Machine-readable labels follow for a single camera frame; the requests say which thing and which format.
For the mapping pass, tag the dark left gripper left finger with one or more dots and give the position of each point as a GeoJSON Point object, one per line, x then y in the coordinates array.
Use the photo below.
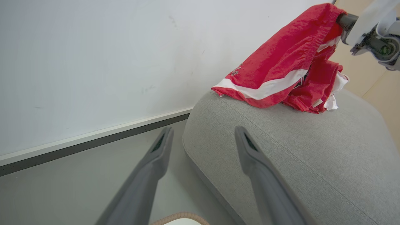
{"type": "Point", "coordinates": [140, 187]}

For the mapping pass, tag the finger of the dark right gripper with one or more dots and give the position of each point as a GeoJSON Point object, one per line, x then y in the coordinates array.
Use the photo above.
{"type": "Point", "coordinates": [346, 21]}

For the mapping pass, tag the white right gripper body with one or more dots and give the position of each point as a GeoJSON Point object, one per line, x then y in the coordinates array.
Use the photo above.
{"type": "Point", "coordinates": [375, 22]}

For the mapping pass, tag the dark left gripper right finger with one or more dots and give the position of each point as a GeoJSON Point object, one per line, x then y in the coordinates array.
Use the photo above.
{"type": "Point", "coordinates": [268, 187]}

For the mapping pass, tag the red shorts with white stripe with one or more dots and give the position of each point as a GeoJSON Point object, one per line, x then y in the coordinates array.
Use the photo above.
{"type": "Point", "coordinates": [281, 62]}

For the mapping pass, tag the cream plastic laundry basket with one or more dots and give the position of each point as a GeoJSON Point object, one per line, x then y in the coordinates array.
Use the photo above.
{"type": "Point", "coordinates": [179, 218]}

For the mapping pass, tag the grey fabric sofa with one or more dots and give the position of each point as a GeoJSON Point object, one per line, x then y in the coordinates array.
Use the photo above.
{"type": "Point", "coordinates": [312, 156]}

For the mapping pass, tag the white and black baseboard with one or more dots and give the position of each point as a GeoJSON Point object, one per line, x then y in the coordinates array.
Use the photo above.
{"type": "Point", "coordinates": [87, 140]}

